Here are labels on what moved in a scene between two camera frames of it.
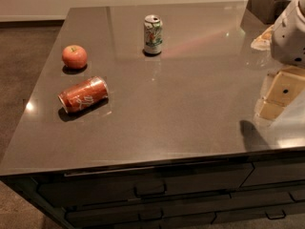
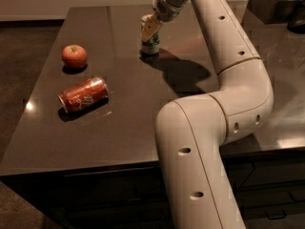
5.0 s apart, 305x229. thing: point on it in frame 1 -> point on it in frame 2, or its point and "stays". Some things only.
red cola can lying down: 80,96 stays
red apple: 74,57 stays
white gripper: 290,37 -> 166,12
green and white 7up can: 152,34 stays
